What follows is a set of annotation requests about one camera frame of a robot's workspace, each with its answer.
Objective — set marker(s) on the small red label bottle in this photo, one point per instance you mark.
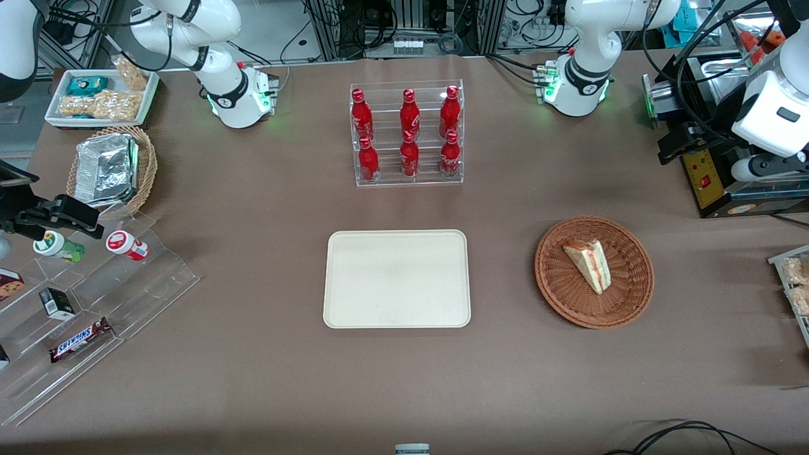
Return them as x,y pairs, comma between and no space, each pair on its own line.
126,245

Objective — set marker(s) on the snickers chocolate bar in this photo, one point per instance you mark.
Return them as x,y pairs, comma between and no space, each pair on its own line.
81,340

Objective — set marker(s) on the red cola bottle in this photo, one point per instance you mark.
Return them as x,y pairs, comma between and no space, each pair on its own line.
362,117
450,157
409,158
449,112
368,163
409,114

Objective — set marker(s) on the teal box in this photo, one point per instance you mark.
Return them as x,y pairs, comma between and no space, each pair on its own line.
689,22

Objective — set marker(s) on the small green label bottle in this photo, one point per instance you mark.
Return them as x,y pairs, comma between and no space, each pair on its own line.
58,246

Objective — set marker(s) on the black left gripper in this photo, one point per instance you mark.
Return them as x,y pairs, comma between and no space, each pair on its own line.
722,124

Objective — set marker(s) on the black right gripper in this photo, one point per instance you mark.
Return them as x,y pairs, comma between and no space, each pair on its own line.
9,206

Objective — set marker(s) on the cream plastic tray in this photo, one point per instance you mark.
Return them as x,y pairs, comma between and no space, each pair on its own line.
396,278

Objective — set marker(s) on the clear pastry packet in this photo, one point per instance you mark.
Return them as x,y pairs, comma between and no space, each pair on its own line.
797,272
801,301

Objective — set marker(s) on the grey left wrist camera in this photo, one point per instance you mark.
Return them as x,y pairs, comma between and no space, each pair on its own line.
774,169

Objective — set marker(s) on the small clear peanut snack bag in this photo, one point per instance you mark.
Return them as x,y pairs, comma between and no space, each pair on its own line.
131,74

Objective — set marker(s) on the grey white device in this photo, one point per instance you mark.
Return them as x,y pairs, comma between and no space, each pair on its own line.
412,450

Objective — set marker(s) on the white rectangular snack tray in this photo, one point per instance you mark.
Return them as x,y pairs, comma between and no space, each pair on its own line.
57,117

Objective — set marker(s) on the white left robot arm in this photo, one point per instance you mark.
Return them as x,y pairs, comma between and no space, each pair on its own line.
584,69

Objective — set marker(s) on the teal snack packet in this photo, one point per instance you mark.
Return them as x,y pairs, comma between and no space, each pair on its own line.
87,85

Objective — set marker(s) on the round brown wicker basket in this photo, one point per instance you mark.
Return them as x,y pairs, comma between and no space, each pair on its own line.
569,297

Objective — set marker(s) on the brown cookie box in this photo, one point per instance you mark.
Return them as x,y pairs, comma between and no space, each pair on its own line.
9,284

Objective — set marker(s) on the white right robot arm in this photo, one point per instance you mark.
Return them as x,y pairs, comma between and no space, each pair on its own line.
221,63

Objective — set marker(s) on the clear acrylic stepped stand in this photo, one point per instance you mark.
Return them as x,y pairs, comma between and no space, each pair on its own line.
145,284

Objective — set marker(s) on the large clear peanut snack bag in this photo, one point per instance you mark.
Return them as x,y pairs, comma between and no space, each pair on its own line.
104,106

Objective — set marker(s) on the small black carton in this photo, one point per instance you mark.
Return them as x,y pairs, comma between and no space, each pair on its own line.
57,304

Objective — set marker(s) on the silver foil packet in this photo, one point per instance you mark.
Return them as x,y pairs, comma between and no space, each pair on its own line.
106,169

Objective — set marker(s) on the black food warmer case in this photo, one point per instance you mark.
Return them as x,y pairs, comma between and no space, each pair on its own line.
708,183

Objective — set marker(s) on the clear acrylic bottle rack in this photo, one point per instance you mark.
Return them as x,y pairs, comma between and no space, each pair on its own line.
387,126

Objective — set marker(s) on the dark packet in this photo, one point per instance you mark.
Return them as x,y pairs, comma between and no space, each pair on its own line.
3,357

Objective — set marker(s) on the triangular sandwich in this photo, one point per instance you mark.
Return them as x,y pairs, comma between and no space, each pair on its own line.
591,264

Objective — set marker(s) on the oval tan wicker basket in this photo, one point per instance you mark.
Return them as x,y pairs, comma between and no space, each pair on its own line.
146,170

